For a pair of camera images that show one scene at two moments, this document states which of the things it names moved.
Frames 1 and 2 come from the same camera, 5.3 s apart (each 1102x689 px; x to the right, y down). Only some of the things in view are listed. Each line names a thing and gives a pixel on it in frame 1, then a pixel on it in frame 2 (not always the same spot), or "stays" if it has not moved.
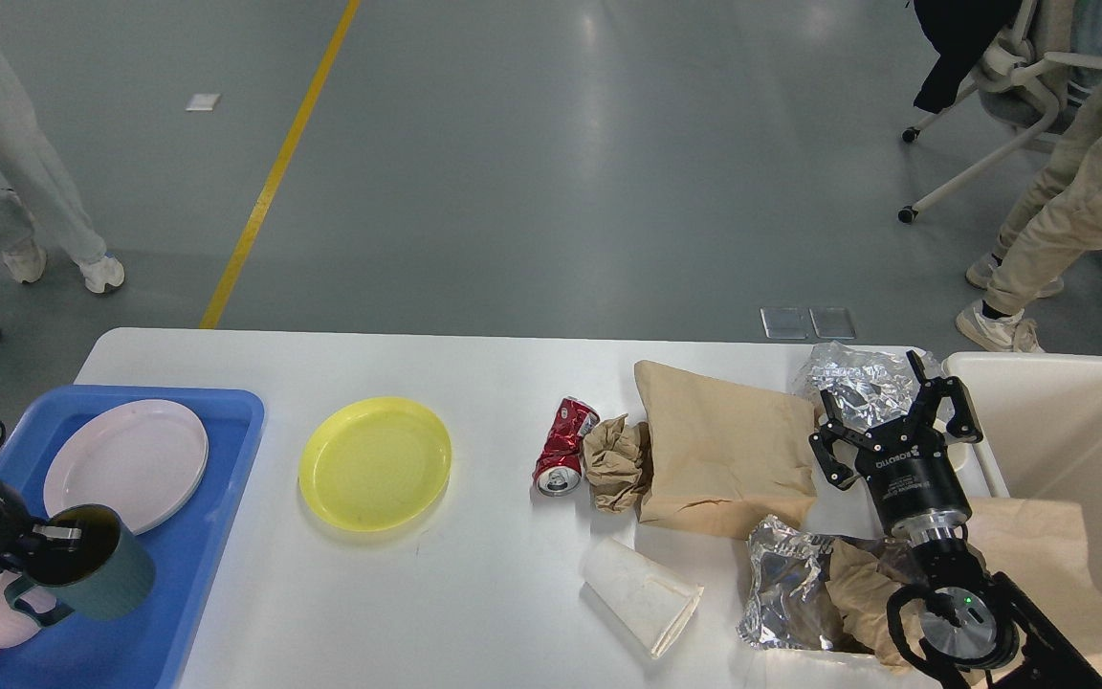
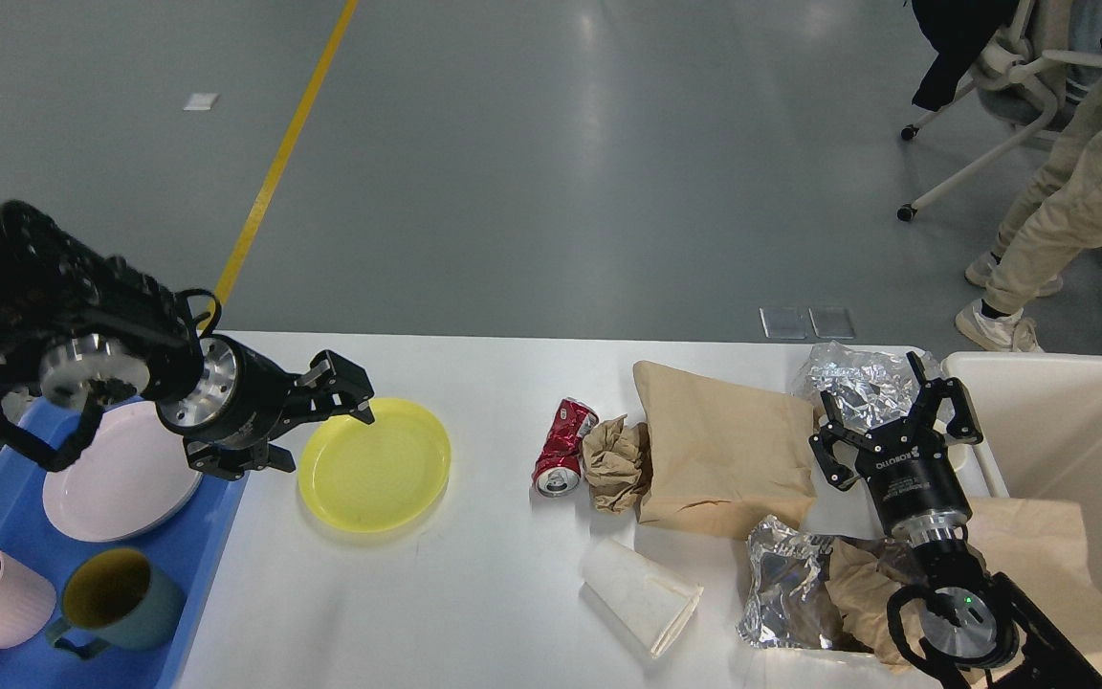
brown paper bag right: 1043,543 stays
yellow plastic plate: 374,463 stays
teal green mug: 84,554 → 115,597
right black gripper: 914,478 stays
